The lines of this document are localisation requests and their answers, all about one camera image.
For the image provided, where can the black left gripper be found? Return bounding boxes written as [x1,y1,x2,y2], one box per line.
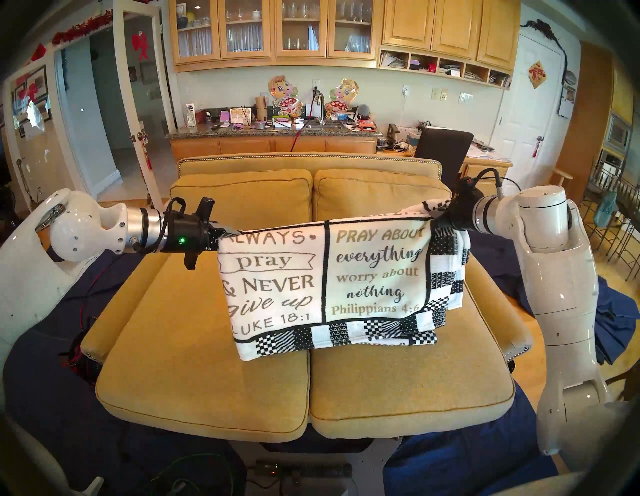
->
[162,196,246,271]

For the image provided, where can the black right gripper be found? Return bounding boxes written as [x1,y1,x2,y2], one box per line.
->
[431,191,483,234]

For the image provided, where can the white scripture print blanket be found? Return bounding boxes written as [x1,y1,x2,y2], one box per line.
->
[217,199,472,362]

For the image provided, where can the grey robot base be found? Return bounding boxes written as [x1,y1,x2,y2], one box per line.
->
[230,437,403,496]

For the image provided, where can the crumpled navy moving blanket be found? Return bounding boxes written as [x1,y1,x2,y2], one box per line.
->
[470,231,640,366]

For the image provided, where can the flat navy moving blanket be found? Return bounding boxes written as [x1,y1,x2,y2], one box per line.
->
[0,220,561,496]

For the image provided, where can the yellow sofa back cushion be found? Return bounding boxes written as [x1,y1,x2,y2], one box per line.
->
[170,170,314,235]
[312,169,452,223]

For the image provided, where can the black office chair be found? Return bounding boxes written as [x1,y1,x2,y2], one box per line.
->
[414,128,475,193]

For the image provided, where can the stack of papers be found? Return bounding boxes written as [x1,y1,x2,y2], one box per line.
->
[467,137,503,161]

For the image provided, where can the granite top kitchen counter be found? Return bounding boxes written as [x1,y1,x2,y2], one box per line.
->
[166,122,385,162]

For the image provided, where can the white panel door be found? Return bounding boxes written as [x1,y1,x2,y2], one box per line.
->
[492,27,566,193]

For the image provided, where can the yellow sofa seat cushion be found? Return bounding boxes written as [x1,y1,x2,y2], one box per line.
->
[95,250,312,443]
[309,257,516,441]

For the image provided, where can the cartoon foil balloon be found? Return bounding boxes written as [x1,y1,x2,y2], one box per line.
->
[327,78,360,118]
[267,75,304,118]

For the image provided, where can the teal hanging bag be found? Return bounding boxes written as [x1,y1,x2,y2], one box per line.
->
[594,190,618,228]

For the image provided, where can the tall wooden cabinet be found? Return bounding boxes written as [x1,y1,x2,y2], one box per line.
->
[556,42,633,201]

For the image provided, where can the black wrought iron chairs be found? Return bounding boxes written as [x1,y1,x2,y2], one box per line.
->
[582,157,640,281]

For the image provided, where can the built-in microwave oven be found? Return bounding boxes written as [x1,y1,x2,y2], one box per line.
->
[605,114,633,151]

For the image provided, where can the dark door garland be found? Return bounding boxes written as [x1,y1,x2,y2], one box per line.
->
[520,20,570,71]

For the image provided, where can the black power strip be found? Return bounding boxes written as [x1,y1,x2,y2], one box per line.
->
[254,462,353,480]

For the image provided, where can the red tinsel garland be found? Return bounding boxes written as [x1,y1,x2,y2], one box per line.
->
[51,10,114,47]

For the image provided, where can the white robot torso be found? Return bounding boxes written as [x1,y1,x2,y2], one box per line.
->
[492,400,640,496]

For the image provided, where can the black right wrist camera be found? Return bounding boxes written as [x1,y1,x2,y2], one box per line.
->
[452,176,482,200]

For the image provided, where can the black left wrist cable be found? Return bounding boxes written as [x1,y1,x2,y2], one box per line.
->
[131,197,187,254]

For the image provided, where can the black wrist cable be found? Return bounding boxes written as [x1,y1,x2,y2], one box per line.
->
[475,168,522,202]
[131,197,187,254]

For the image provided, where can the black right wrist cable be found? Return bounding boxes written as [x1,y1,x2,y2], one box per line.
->
[475,168,522,202]

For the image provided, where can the red power cable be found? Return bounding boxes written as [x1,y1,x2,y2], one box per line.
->
[290,100,318,152]

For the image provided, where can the white wall calendar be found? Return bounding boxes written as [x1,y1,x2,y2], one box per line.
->
[559,82,577,120]

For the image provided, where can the wooden wall cabinets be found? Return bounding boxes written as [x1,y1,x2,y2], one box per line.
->
[169,0,522,90]

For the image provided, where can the tangled red black cables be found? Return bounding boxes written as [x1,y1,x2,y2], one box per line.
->
[60,330,101,386]

